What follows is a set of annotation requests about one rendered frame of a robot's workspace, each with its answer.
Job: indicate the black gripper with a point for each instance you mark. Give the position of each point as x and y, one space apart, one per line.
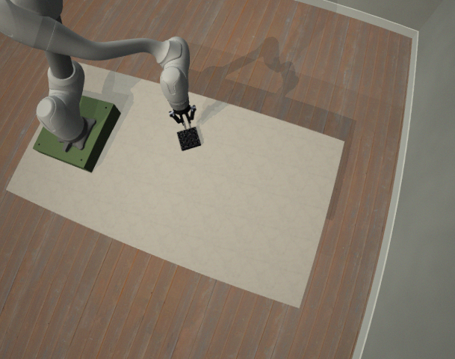
180 113

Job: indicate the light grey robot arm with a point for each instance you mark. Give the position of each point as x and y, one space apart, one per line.
30 22

